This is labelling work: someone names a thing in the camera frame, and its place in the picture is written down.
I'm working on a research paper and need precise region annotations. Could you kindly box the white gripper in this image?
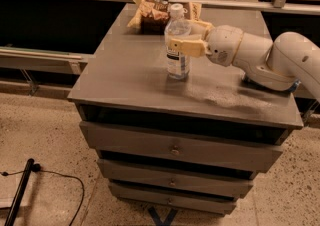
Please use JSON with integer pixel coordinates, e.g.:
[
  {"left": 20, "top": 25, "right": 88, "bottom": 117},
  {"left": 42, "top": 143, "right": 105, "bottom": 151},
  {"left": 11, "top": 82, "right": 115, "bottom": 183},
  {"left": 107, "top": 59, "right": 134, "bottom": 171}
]
[{"left": 168, "top": 20, "right": 244, "bottom": 67}]

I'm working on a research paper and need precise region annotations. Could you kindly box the clear blue-label plastic bottle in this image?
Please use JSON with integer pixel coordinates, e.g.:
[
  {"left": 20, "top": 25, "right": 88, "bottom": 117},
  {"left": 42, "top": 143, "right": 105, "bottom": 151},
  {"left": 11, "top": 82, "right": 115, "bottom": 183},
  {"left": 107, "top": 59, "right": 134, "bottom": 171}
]
[{"left": 164, "top": 3, "right": 191, "bottom": 80}]

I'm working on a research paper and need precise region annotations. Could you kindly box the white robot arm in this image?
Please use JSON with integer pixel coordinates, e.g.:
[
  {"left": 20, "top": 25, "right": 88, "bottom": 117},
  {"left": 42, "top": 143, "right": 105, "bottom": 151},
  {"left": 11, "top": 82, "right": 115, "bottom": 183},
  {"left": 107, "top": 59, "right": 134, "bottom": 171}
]
[{"left": 165, "top": 21, "right": 320, "bottom": 100}]

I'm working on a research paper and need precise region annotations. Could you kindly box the brown yellow chips bag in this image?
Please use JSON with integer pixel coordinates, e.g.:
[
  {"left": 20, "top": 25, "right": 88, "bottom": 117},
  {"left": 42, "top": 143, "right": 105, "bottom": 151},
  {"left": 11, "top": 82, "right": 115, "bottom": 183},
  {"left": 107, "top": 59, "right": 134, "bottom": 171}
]
[{"left": 127, "top": 0, "right": 202, "bottom": 35}]

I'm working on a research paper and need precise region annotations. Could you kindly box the blue silver drink can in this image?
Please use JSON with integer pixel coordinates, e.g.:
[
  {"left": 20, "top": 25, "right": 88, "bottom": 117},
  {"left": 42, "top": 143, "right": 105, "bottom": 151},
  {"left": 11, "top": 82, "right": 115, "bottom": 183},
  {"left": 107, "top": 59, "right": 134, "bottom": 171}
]
[{"left": 241, "top": 73, "right": 300, "bottom": 93}]

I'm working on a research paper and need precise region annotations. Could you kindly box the top grey drawer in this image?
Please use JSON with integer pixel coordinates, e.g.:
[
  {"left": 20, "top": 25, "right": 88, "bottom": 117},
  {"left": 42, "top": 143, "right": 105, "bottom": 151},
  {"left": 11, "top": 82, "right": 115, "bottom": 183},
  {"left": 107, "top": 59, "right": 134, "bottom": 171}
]
[{"left": 80, "top": 121, "right": 283, "bottom": 172}]

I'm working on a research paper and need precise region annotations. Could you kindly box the grey drawer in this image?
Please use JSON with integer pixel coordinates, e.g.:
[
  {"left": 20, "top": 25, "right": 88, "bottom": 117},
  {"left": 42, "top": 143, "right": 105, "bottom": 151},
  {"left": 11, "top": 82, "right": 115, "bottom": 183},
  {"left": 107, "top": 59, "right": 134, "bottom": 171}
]
[
  {"left": 109, "top": 182, "right": 236, "bottom": 215},
  {"left": 98, "top": 159, "right": 253, "bottom": 198},
  {"left": 80, "top": 121, "right": 283, "bottom": 172}
]

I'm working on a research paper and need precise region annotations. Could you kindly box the grey drawer cabinet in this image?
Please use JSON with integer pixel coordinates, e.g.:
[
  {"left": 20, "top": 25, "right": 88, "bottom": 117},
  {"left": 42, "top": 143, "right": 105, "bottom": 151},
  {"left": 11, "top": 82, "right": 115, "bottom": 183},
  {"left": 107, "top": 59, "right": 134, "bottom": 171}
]
[{"left": 69, "top": 4, "right": 303, "bottom": 203}]

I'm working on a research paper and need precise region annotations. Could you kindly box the middle grey drawer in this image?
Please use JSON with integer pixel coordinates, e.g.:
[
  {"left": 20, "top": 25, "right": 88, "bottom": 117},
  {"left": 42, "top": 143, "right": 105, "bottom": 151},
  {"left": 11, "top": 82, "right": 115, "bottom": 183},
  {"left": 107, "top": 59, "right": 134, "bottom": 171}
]
[{"left": 98, "top": 159, "right": 253, "bottom": 198}]

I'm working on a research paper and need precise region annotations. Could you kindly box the bottom grey drawer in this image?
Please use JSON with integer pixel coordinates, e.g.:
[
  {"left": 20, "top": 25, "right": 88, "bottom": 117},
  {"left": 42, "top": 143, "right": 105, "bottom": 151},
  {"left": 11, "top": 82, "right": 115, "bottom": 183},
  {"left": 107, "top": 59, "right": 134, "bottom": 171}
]
[{"left": 109, "top": 182, "right": 236, "bottom": 215}]

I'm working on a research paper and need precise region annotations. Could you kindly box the blue tape cross on floor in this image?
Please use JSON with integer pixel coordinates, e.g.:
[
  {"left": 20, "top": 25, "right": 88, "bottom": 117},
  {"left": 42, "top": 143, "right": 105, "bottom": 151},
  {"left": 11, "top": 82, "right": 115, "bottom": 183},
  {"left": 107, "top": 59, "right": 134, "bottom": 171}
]
[{"left": 147, "top": 205, "right": 179, "bottom": 226}]

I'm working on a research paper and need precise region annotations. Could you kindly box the black pole on floor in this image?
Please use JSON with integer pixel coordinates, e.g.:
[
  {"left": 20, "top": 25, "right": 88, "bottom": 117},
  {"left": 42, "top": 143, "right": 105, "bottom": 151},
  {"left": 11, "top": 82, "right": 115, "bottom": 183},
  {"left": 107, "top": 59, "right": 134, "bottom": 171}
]
[{"left": 4, "top": 158, "right": 34, "bottom": 226}]

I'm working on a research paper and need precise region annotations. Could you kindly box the black floor cable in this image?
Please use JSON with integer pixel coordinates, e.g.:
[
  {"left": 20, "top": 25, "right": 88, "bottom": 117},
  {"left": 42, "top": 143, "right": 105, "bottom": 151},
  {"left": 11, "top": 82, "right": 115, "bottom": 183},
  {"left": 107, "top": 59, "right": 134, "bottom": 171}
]
[{"left": 0, "top": 164, "right": 86, "bottom": 226}]

